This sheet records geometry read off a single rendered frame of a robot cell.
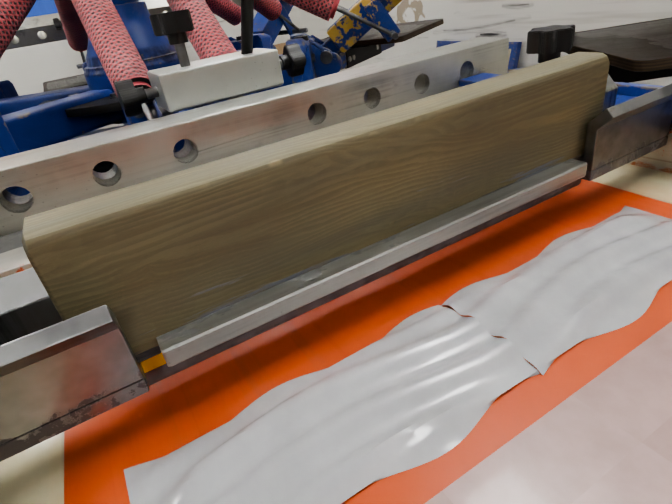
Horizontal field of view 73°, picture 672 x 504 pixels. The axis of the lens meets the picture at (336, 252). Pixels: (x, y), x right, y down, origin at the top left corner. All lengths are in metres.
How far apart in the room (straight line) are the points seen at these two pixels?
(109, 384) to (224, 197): 0.10
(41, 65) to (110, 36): 3.63
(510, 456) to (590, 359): 0.07
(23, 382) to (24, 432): 0.02
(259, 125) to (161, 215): 0.26
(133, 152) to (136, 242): 0.23
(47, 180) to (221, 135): 0.15
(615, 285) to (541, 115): 0.12
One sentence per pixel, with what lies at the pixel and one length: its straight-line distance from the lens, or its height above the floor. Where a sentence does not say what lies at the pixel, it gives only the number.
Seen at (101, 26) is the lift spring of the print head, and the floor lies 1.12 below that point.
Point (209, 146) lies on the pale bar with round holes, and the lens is 0.45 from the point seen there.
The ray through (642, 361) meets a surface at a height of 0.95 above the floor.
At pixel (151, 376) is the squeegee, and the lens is 0.26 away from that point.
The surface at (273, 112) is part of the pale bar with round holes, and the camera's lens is 0.46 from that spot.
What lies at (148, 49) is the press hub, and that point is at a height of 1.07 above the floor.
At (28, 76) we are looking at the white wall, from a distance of 4.34.
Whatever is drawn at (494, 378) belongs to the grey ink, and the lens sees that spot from 0.23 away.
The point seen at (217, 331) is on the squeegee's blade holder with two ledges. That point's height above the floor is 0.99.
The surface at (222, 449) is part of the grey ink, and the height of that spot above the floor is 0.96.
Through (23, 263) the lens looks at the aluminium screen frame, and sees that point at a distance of 0.38.
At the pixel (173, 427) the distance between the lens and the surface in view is 0.25.
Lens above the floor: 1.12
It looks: 30 degrees down
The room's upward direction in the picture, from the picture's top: 9 degrees counter-clockwise
